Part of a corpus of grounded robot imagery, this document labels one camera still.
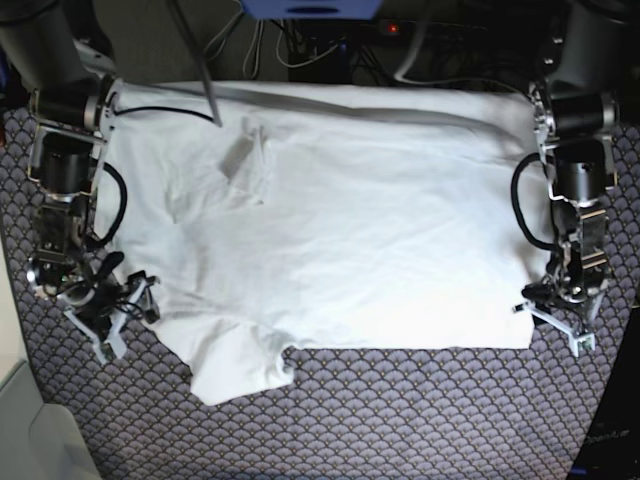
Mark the fan-patterned table cloth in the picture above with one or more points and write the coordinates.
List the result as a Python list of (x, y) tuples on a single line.
[(352, 414)]

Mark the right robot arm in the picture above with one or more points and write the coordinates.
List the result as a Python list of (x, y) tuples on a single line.
[(85, 197)]

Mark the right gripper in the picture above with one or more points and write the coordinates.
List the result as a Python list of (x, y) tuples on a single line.
[(101, 311)]

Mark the white T-shirt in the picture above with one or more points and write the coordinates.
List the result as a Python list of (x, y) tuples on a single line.
[(335, 217)]

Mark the white plastic bin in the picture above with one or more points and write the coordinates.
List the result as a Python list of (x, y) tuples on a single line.
[(39, 440)]

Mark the black device at right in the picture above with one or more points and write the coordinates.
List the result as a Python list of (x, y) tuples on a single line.
[(611, 447)]

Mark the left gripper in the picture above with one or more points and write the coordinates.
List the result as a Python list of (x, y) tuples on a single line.
[(571, 314)]

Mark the blue box overhead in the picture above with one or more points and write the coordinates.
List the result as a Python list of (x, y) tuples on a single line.
[(312, 9)]

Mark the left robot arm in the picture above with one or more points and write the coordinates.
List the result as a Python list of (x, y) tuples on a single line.
[(578, 98)]

